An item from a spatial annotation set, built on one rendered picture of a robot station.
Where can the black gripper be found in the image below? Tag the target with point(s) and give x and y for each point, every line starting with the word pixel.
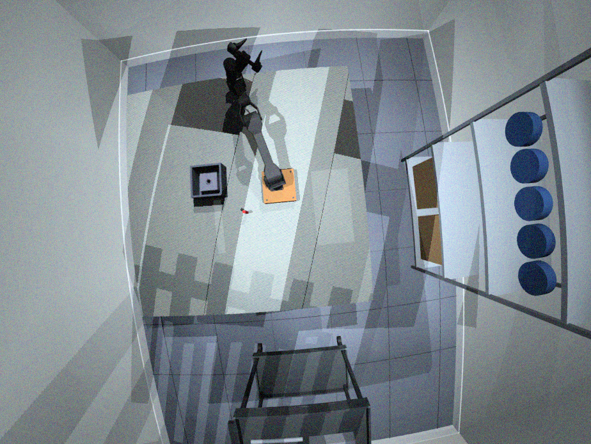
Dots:
pixel 233 47

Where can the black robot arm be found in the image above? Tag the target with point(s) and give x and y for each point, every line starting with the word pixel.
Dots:
pixel 273 178

